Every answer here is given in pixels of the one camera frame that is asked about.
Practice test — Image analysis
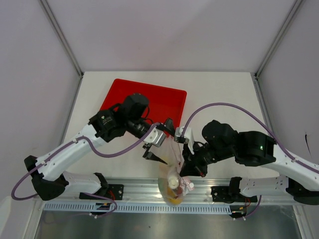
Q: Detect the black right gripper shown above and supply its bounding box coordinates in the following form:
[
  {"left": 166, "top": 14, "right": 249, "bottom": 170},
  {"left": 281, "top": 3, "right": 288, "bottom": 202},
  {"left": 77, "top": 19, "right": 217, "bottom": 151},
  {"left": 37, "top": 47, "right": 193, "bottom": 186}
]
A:
[{"left": 180, "top": 139, "right": 235, "bottom": 178}]

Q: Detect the green white leek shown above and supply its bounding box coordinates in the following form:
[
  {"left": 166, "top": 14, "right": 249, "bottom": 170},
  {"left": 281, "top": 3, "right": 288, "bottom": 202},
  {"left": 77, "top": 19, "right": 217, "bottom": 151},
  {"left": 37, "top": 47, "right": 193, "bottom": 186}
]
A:
[{"left": 167, "top": 168, "right": 179, "bottom": 190}]

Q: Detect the clear zip top bag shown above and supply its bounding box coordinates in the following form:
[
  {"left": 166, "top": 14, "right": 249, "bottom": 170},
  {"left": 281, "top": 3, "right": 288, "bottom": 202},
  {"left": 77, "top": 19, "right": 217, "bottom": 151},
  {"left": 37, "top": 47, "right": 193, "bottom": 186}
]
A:
[{"left": 157, "top": 136, "right": 194, "bottom": 206}]

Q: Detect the yellow lemon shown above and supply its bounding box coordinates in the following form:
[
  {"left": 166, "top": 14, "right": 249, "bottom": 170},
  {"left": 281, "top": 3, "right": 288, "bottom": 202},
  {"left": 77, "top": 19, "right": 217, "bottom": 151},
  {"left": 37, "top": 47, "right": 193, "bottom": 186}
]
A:
[{"left": 167, "top": 191, "right": 183, "bottom": 205}]

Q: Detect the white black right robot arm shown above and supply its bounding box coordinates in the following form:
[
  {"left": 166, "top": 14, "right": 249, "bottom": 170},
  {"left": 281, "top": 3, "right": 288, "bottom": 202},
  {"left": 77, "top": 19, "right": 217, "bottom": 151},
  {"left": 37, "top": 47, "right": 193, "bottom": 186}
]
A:
[{"left": 179, "top": 120, "right": 319, "bottom": 205}]

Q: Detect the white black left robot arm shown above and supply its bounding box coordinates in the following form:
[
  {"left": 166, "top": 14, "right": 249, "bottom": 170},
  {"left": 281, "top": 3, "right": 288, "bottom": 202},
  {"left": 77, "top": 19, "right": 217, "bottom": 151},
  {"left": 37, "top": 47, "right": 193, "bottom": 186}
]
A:
[{"left": 24, "top": 93, "right": 175, "bottom": 201}]

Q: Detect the red plastic tray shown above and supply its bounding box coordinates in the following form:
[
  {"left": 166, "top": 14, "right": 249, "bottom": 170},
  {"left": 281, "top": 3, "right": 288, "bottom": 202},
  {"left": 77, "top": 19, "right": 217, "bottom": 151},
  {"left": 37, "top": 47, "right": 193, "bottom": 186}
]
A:
[{"left": 100, "top": 79, "right": 187, "bottom": 127}]

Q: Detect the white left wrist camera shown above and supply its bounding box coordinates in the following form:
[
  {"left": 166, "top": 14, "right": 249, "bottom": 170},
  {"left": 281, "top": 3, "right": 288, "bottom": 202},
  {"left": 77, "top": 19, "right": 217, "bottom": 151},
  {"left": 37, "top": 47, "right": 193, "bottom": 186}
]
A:
[{"left": 143, "top": 128, "right": 166, "bottom": 147}]

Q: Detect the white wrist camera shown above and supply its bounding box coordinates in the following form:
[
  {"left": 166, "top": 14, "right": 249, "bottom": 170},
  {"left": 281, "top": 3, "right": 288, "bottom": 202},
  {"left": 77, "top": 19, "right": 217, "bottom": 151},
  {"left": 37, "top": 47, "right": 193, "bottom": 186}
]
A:
[
  {"left": 143, "top": 128, "right": 166, "bottom": 147},
  {"left": 174, "top": 126, "right": 195, "bottom": 154}
]

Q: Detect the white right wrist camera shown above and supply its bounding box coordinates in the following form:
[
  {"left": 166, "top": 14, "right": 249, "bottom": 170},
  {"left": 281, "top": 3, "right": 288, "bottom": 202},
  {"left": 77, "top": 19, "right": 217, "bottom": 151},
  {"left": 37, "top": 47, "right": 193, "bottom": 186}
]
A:
[{"left": 174, "top": 126, "right": 195, "bottom": 154}]

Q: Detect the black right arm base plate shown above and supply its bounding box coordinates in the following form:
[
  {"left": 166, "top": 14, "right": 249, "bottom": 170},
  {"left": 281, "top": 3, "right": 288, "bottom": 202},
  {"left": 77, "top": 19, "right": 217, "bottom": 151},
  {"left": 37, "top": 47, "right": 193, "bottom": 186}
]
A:
[{"left": 211, "top": 186, "right": 258, "bottom": 204}]

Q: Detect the white slotted cable duct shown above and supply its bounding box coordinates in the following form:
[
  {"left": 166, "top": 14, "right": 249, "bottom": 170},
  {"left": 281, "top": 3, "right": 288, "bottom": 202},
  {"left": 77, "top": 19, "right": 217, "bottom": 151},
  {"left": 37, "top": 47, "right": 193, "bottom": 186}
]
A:
[{"left": 43, "top": 201, "right": 232, "bottom": 215}]

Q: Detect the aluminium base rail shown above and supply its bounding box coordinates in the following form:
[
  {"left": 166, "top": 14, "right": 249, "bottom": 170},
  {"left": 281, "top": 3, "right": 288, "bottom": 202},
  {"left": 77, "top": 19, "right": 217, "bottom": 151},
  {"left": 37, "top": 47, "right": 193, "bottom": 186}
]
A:
[{"left": 32, "top": 173, "right": 304, "bottom": 204}]

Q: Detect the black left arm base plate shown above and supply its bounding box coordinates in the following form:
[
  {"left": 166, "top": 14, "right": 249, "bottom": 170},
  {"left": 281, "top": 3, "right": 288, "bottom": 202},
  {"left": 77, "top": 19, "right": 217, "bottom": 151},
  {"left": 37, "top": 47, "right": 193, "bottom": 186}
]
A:
[{"left": 79, "top": 184, "right": 124, "bottom": 201}]

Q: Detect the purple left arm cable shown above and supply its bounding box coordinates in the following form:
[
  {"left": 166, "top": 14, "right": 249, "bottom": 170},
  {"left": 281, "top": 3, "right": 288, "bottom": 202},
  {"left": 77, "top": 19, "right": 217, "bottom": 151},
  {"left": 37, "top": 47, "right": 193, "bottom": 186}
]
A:
[{"left": 11, "top": 121, "right": 162, "bottom": 219}]

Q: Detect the left aluminium frame post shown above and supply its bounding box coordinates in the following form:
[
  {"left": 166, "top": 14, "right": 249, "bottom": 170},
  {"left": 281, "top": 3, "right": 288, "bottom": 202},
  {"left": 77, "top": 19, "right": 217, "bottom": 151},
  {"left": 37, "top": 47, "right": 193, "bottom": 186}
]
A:
[{"left": 38, "top": 0, "right": 84, "bottom": 78}]

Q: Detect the aluminium frame post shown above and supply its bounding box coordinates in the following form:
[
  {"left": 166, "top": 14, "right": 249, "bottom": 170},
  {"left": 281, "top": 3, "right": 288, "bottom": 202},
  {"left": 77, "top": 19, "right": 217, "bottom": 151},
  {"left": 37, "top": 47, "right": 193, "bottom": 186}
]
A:
[
  {"left": 38, "top": 0, "right": 84, "bottom": 78},
  {"left": 254, "top": 0, "right": 306, "bottom": 80}
]

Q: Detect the right aluminium frame post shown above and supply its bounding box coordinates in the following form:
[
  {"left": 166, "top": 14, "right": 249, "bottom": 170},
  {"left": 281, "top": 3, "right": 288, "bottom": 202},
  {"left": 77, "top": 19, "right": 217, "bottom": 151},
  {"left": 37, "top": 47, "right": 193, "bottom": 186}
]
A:
[{"left": 254, "top": 0, "right": 306, "bottom": 80}]

